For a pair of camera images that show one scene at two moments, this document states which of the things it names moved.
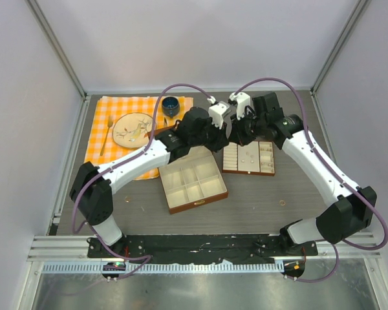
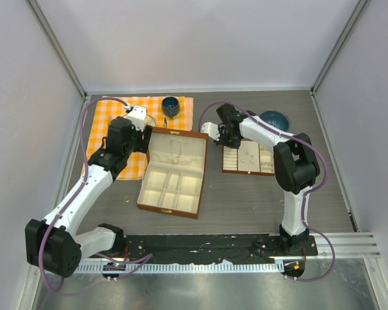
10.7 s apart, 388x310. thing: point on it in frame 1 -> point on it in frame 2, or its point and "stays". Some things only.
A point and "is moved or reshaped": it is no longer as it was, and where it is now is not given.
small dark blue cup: x=171 y=105 stays
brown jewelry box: x=193 y=180 is moved or reshaped
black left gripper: x=220 y=139 -> x=143 y=137
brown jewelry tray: x=255 y=157 stays
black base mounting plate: x=181 y=247 stays
